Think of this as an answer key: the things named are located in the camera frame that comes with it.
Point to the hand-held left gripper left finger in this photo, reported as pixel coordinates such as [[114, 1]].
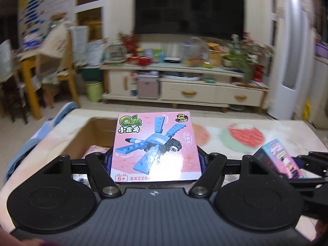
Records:
[[108, 162]]

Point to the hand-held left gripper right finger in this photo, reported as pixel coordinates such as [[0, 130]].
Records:
[[211, 164]]

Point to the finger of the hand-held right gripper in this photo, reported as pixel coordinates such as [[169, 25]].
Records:
[[317, 160], [312, 184]]

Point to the large pink toy box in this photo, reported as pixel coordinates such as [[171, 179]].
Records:
[[96, 151]]

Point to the green cardboard box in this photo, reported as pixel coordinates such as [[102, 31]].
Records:
[[100, 133]]

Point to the small pink figurine box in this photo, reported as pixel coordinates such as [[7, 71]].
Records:
[[276, 156]]

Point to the pink dragonfly brick box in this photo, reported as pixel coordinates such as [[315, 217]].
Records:
[[153, 146]]

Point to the green trash bin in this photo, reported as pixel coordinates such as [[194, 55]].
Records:
[[94, 92]]

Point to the cream cabinet drawer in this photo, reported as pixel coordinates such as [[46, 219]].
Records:
[[187, 93], [239, 96]]

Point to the blue cloth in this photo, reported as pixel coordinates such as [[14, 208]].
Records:
[[28, 146]]

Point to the small green box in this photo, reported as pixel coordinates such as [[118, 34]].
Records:
[[208, 80]]

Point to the pink storage case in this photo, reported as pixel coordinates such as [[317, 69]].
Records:
[[148, 87]]

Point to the white round tray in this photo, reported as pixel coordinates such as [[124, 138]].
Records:
[[179, 76]]

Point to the cream television cabinet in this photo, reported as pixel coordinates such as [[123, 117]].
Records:
[[179, 68]]

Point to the red vase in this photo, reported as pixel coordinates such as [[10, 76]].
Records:
[[259, 73]]

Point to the red gift box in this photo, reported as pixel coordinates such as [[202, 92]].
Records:
[[138, 60]]

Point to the green potted plant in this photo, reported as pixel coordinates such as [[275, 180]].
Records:
[[237, 61]]

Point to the framed certificate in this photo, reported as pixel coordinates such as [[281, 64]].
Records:
[[215, 58]]

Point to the white paper sheet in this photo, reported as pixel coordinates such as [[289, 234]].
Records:
[[96, 52]]

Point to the purple basin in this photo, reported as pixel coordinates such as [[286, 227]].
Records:
[[322, 50]]

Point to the white planter with plant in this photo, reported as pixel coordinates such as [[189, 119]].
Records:
[[116, 51]]

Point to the wooden chair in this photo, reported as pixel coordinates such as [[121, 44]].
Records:
[[30, 82]]

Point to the clear plastic bag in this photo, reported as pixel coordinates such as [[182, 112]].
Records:
[[193, 53]]

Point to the green drink carton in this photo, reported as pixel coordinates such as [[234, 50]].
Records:
[[157, 55]]

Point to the white standing air conditioner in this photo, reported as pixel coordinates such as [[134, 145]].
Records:
[[292, 43]]

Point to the red berry branches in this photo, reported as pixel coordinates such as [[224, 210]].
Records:
[[129, 42]]

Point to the grey lace cloth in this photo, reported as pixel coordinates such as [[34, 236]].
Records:
[[78, 43]]

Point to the pink dried flower bouquet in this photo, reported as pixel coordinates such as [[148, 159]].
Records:
[[251, 43]]

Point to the black television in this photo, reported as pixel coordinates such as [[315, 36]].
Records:
[[189, 7]]

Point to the wall poster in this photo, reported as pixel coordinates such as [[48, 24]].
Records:
[[43, 5]]

